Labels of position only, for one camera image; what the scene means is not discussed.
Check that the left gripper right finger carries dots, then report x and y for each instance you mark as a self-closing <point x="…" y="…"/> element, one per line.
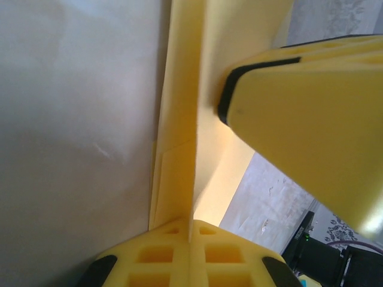
<point x="224" y="257"/>

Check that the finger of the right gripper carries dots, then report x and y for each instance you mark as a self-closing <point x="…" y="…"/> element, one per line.
<point x="344" y="46"/>
<point x="314" y="134"/>

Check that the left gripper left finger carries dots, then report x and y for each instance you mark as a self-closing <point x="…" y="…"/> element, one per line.
<point x="155" y="257"/>

